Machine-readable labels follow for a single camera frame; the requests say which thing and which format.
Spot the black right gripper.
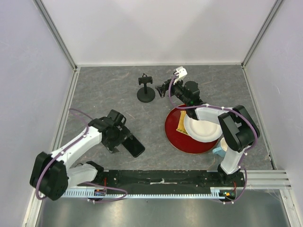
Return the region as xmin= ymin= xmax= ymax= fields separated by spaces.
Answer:
xmin=155 ymin=76 xmax=189 ymax=105

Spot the black smartphone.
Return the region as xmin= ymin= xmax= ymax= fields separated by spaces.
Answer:
xmin=122 ymin=135 xmax=145 ymax=158

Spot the black phone stand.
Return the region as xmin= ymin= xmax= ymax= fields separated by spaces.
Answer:
xmin=137 ymin=73 xmax=155 ymax=103

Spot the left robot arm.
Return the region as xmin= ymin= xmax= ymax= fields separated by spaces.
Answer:
xmin=29 ymin=110 xmax=144 ymax=201

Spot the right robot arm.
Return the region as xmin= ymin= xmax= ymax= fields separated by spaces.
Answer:
xmin=156 ymin=80 xmax=260 ymax=186

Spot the yellow sponge cloth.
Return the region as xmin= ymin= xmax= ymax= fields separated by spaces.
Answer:
xmin=176 ymin=111 xmax=188 ymax=135

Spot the red round tray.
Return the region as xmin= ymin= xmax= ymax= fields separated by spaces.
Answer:
xmin=164 ymin=108 xmax=219 ymax=154

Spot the white paper plate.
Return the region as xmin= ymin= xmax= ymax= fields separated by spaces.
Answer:
xmin=184 ymin=114 xmax=222 ymax=143

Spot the light blue mug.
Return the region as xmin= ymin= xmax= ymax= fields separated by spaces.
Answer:
xmin=212 ymin=138 xmax=228 ymax=158

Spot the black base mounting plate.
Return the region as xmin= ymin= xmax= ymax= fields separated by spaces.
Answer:
xmin=92 ymin=170 xmax=244 ymax=190

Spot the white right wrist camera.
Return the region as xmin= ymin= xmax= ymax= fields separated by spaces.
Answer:
xmin=173 ymin=66 xmax=187 ymax=80

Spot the slotted cable duct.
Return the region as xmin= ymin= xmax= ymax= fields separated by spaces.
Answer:
xmin=63 ymin=186 xmax=236 ymax=199

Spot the aluminium front rail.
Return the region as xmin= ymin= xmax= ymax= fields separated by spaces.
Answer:
xmin=33 ymin=169 xmax=293 ymax=189

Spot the right aluminium frame post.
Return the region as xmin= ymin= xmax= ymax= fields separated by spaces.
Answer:
xmin=241 ymin=0 xmax=284 ymax=69

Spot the aluminium frame post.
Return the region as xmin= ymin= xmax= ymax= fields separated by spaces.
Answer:
xmin=33 ymin=0 xmax=77 ymax=70
xmin=241 ymin=0 xmax=284 ymax=69

